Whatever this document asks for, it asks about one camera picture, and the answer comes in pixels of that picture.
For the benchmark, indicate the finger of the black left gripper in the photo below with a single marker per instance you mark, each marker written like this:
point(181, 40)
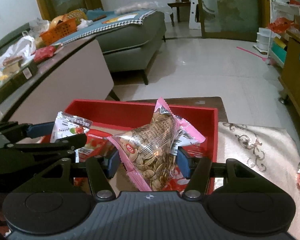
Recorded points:
point(12, 130)
point(68, 143)

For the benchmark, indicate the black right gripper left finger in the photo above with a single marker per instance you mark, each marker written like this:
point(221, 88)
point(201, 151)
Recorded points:
point(100, 169)

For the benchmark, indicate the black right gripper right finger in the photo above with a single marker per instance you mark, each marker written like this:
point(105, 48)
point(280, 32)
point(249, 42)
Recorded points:
point(197, 170)

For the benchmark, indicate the white brown snack packet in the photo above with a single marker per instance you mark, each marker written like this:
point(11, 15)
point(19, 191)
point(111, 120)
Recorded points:
point(67, 125)

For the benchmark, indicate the pink sunflower seed packet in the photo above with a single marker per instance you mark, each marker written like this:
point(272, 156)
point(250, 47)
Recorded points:
point(148, 153)

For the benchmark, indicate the red spicy strip packet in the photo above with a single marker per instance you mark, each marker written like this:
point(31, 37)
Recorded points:
point(176, 179)

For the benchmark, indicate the red cola gummy packet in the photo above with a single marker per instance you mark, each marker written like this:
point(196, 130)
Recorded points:
point(97, 144)

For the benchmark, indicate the dark green box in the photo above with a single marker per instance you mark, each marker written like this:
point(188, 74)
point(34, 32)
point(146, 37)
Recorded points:
point(17, 80)

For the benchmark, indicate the white plastic bag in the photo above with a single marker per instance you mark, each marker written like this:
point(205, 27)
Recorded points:
point(18, 47)

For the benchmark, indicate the floral satin tablecloth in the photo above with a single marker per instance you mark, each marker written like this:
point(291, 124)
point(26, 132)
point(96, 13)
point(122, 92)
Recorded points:
point(271, 152)

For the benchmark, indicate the red bag on table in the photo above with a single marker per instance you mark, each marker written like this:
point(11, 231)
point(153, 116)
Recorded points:
point(44, 53)

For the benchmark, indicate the grey curved coffee table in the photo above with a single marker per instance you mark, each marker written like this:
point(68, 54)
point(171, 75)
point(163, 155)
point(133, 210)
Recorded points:
point(77, 71)

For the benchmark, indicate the orange plastic basket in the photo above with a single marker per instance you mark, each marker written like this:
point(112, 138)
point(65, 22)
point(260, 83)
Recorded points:
point(62, 26)

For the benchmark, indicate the grey sofa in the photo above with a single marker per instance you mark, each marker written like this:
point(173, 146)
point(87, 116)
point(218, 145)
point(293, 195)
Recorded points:
point(130, 48)

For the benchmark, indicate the wooden cabinet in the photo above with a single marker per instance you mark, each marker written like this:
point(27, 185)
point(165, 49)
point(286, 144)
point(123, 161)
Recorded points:
point(290, 76)

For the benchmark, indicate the blue sofa blanket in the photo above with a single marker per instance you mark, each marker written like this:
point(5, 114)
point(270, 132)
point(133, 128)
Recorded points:
point(111, 22)

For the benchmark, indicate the white perforated board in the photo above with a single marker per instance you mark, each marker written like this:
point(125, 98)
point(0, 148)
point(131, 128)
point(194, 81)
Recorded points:
point(195, 13)

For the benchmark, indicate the white wire shelf rack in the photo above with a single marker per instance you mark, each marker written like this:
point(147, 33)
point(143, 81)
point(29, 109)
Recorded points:
point(278, 17)

